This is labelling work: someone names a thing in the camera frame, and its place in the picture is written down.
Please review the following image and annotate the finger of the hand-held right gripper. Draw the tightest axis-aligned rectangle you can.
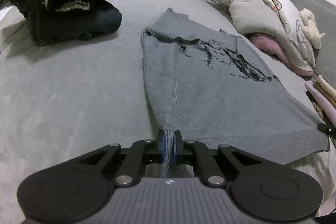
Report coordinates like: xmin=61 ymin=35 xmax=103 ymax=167
xmin=317 ymin=123 xmax=336 ymax=138

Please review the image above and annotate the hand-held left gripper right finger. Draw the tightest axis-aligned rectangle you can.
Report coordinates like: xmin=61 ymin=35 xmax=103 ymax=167
xmin=172 ymin=130 xmax=260 ymax=186

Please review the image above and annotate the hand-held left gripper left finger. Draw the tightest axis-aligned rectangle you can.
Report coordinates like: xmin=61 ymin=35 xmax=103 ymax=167
xmin=77 ymin=129 xmax=169 ymax=186

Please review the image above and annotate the grey knit sweater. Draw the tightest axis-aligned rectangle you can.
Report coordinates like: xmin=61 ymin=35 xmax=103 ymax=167
xmin=141 ymin=7 xmax=331 ymax=178

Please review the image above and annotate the stack of folded pastel clothes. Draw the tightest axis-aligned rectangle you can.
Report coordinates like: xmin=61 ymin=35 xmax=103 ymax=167
xmin=304 ymin=80 xmax=336 ymax=127

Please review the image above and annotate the pink blanket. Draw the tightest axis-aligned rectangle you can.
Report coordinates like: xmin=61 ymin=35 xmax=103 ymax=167
xmin=249 ymin=32 xmax=314 ymax=77

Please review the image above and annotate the white plush toy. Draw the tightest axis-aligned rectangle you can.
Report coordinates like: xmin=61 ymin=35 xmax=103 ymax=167
xmin=299 ymin=8 xmax=325 ymax=50

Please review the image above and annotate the grey quilted blanket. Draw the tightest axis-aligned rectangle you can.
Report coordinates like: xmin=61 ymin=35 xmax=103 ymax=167
xmin=272 ymin=0 xmax=336 ymax=88

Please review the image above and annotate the white cartoon-print pillow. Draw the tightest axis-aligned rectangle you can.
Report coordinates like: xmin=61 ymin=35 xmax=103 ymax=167
xmin=245 ymin=0 xmax=317 ymax=68

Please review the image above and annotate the dark blue folded knit garment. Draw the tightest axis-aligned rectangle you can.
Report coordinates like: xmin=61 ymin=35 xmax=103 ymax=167
xmin=25 ymin=0 xmax=123 ymax=46

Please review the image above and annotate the light grey pillow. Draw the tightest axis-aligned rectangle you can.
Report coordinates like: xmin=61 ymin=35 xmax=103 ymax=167
xmin=205 ymin=0 xmax=292 ymax=42

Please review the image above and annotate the open magazine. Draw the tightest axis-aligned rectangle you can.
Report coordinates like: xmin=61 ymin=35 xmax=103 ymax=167
xmin=0 ymin=7 xmax=12 ymax=23

